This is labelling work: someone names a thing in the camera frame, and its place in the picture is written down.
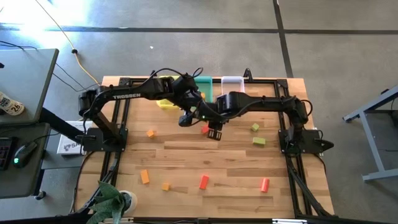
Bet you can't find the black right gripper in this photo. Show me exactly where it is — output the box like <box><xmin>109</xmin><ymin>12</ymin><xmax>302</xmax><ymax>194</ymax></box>
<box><xmin>198</xmin><ymin>91</ymin><xmax>246</xmax><ymax>141</ymax></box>

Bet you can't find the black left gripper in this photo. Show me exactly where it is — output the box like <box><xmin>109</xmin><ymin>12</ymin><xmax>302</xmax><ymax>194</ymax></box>
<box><xmin>172</xmin><ymin>74</ymin><xmax>201</xmax><ymax>128</ymax></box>

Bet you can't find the red arch block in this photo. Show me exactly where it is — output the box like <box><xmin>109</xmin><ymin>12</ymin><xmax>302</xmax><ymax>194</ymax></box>
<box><xmin>198</xmin><ymin>174</ymin><xmax>210</xmax><ymax>190</ymax></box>

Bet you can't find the yellow plastic bin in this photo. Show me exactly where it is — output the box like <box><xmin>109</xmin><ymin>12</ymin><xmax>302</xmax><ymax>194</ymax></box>
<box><xmin>155</xmin><ymin>75</ymin><xmax>182</xmax><ymax>110</ymax></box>

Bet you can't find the teal plastic bin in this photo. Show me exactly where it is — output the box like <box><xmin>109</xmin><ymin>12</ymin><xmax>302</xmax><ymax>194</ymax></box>
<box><xmin>193</xmin><ymin>76</ymin><xmax>214</xmax><ymax>104</ymax></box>

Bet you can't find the clear plastic bin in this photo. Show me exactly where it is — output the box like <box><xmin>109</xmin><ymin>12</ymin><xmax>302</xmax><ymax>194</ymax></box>
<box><xmin>221</xmin><ymin>75</ymin><xmax>246</xmax><ymax>94</ymax></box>

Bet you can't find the white plant pot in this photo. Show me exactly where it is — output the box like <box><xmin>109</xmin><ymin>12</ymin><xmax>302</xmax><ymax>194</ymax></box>
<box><xmin>119</xmin><ymin>190</ymin><xmax>139</xmax><ymax>215</ymax></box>

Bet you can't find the silver metal bar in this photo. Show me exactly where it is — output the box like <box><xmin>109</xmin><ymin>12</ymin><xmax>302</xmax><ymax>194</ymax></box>
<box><xmin>272</xmin><ymin>218</ymin><xmax>308</xmax><ymax>224</ymax></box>

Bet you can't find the green potted plant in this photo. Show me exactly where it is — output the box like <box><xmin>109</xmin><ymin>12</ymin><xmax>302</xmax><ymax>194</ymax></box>
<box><xmin>85</xmin><ymin>180</ymin><xmax>133</xmax><ymax>224</ymax></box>

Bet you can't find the white printed box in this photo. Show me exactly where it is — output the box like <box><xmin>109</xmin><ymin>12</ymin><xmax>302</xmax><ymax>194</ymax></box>
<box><xmin>57</xmin><ymin>120</ymin><xmax>94</xmax><ymax>156</ymax></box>

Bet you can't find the black diagonal strut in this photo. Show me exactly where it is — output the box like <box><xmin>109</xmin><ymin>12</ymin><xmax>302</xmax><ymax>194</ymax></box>
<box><xmin>39</xmin><ymin>107</ymin><xmax>91</xmax><ymax>144</ymax></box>

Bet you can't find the grey desk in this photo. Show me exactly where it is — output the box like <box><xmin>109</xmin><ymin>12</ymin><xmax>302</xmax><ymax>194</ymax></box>
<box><xmin>0</xmin><ymin>48</ymin><xmax>60</xmax><ymax>127</ymax></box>
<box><xmin>0</xmin><ymin>122</ymin><xmax>51</xmax><ymax>200</ymax></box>

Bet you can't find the black computer mouse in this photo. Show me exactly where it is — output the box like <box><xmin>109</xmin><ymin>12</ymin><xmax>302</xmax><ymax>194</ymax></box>
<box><xmin>12</xmin><ymin>141</ymin><xmax>39</xmax><ymax>169</ymax></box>

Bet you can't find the black keyboard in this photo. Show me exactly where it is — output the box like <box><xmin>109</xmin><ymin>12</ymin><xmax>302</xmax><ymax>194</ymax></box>
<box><xmin>0</xmin><ymin>136</ymin><xmax>14</xmax><ymax>171</ymax></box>

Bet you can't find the black aluminium table frame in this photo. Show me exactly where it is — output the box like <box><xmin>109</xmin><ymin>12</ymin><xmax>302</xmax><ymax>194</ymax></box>
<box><xmin>71</xmin><ymin>76</ymin><xmax>335</xmax><ymax>224</ymax></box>

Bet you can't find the yellow floor cable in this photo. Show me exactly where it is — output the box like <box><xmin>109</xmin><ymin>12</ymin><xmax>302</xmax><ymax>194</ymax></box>
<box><xmin>33</xmin><ymin>0</ymin><xmax>102</xmax><ymax>87</ymax></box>

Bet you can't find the black floor cable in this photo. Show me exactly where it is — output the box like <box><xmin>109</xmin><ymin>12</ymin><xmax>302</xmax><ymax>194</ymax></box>
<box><xmin>0</xmin><ymin>40</ymin><xmax>102</xmax><ymax>93</ymax></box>

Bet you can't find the grey metal table frame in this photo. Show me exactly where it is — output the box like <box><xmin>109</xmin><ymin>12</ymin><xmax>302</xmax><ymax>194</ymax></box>
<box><xmin>341</xmin><ymin>84</ymin><xmax>398</xmax><ymax>184</ymax></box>

